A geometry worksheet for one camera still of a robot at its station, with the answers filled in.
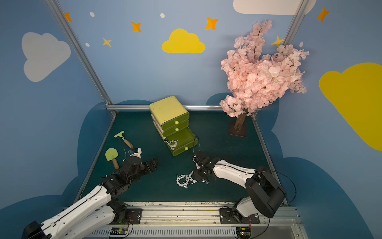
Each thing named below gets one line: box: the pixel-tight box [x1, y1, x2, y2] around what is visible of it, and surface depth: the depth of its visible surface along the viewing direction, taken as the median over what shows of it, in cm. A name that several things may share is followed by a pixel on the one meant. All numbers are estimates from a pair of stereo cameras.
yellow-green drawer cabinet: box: [149, 95, 198, 157], surface depth 97 cm
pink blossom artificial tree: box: [219, 19, 310, 131], surface depth 68 cm
